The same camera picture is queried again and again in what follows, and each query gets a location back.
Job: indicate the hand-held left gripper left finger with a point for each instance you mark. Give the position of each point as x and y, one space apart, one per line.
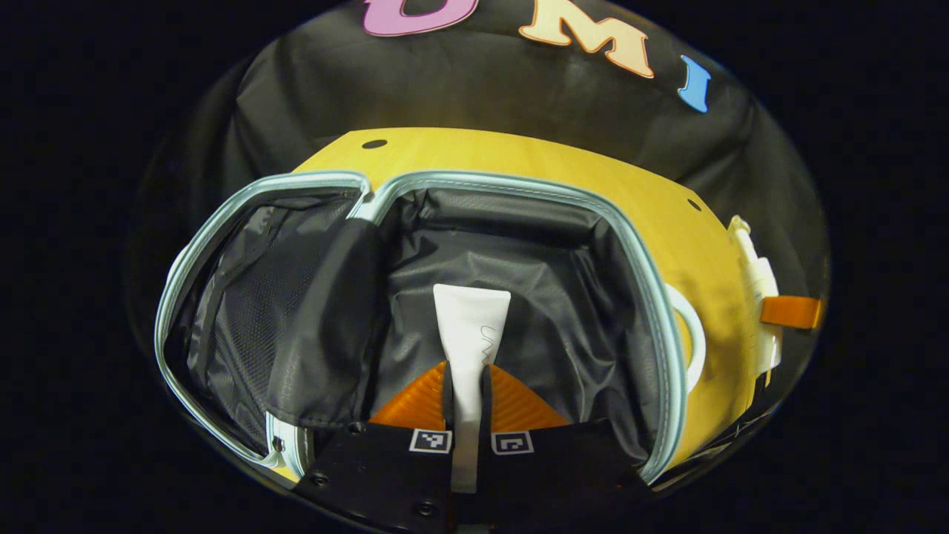
385 478

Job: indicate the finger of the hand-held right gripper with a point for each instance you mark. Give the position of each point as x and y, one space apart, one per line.
793 312

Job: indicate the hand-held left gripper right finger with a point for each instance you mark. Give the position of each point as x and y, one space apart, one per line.
556 482

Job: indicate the white pump bottle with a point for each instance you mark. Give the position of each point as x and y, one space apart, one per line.
760 274

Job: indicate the white skin care tube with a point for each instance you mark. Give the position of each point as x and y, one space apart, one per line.
471 326

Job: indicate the light blue suitcase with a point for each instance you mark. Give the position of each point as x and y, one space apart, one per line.
519 245

